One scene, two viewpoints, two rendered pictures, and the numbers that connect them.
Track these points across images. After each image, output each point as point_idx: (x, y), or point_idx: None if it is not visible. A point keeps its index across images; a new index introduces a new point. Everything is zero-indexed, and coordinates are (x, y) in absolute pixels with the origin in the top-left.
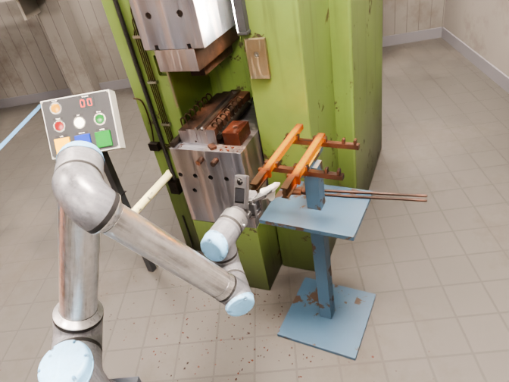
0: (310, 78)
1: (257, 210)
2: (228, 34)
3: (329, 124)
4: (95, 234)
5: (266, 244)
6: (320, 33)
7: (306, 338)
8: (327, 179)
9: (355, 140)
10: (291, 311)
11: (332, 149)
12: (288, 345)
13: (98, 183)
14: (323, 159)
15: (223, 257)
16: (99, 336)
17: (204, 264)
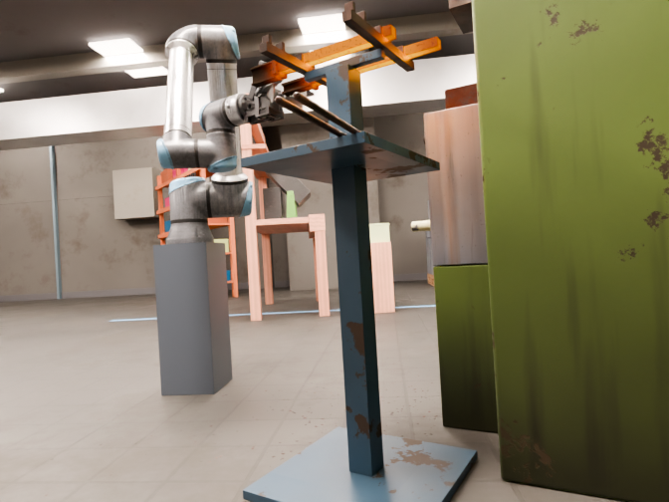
0: None
1: (258, 107)
2: None
3: (640, 88)
4: (213, 95)
5: (461, 326)
6: None
7: (317, 447)
8: (588, 236)
9: (345, 3)
10: (383, 436)
11: (661, 173)
12: (317, 440)
13: (180, 30)
14: (555, 161)
15: (199, 123)
16: (216, 195)
17: (170, 103)
